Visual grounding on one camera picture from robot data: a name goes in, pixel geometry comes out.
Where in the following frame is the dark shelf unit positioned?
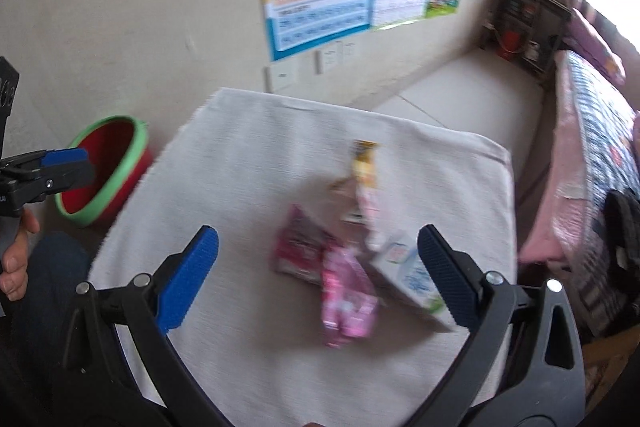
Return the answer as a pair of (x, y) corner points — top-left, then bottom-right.
(480, 0), (573, 80)

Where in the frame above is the pale pink wrapper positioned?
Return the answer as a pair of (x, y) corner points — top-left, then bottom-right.
(357, 184), (388, 248)

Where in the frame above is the red bucket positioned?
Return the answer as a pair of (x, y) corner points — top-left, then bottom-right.
(497, 29), (521, 58)

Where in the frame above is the person's left hand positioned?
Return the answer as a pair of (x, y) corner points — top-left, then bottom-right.
(0, 212), (42, 301)

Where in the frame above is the pink pillow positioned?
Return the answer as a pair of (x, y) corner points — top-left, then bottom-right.
(567, 7), (626, 88)

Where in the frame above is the red snack wrapper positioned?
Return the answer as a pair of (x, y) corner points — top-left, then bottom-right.
(272, 203), (341, 283)

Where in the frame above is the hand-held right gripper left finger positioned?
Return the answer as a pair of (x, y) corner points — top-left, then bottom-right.
(55, 224), (232, 427)

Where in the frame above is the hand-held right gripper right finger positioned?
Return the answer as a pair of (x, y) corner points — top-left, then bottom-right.
(404, 223), (588, 427)

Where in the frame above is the white wall switch plate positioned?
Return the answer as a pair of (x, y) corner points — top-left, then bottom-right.
(264, 56), (301, 94)

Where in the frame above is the bright pink pack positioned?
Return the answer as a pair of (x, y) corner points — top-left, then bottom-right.
(320, 244), (379, 348)

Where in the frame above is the white table cloth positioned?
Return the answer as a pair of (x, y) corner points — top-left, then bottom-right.
(87, 87), (518, 427)

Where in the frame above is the red bin with green rim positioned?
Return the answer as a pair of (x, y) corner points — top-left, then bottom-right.
(54, 115), (155, 228)

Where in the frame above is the bed with pink plaid cover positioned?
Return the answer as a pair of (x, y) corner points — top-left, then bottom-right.
(517, 49), (640, 338)

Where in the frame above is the white milk carton blue print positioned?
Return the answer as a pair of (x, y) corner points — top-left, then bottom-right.
(367, 229), (451, 323)

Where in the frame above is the small beige drink carton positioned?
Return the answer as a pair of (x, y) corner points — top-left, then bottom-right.
(330, 177), (366, 225)

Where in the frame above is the black bag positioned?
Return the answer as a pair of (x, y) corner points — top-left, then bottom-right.
(602, 189), (640, 278)

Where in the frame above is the yellow snack wrapper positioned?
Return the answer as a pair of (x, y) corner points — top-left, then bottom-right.
(349, 139), (381, 192)

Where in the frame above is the person's leg in jeans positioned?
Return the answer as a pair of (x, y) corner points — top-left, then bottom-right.
(10, 232), (101, 373)

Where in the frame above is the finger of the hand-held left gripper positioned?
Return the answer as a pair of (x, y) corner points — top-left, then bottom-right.
(15, 161), (97, 204)
(0, 148), (91, 181)

